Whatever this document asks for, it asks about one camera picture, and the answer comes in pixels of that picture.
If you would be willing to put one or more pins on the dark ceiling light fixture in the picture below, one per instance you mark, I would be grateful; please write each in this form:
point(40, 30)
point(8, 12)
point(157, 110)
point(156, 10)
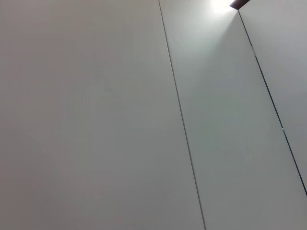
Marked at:
point(238, 3)

